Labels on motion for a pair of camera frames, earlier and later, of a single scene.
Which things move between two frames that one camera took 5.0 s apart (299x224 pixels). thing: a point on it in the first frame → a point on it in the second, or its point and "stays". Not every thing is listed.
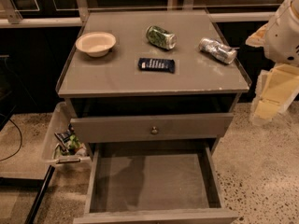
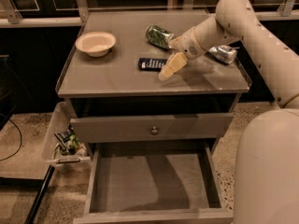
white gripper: (284, 38) → (189, 45)
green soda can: (163, 38) stays
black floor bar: (40, 194) stays
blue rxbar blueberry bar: (159, 64) stays
